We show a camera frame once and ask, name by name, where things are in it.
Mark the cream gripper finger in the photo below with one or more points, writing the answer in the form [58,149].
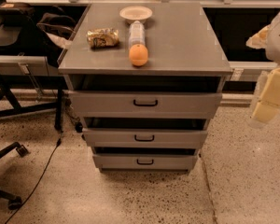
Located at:
[259,39]
[265,104]

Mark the grey drawer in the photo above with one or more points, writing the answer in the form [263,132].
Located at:
[153,105]
[144,162]
[144,138]

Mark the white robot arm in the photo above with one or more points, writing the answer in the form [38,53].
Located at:
[272,49]

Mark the grey drawer cabinet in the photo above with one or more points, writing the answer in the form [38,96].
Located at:
[183,56]

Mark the grey top drawer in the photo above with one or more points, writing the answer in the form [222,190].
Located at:
[153,105]

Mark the grey bottom drawer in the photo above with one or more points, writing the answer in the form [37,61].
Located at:
[144,162]

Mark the orange fruit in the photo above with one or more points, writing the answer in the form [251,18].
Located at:
[138,54]

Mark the clear plastic bottle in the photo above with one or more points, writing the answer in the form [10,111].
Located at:
[136,34]

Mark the white bowl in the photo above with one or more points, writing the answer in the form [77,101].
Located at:
[135,13]

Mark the gold foil snack bag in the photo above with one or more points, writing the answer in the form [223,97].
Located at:
[103,38]

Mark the dark bag on desk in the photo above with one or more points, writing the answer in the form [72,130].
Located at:
[58,28]

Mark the black desk with legs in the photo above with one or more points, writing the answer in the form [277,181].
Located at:
[29,60]

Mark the black box on desk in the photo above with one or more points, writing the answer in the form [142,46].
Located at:
[15,14]

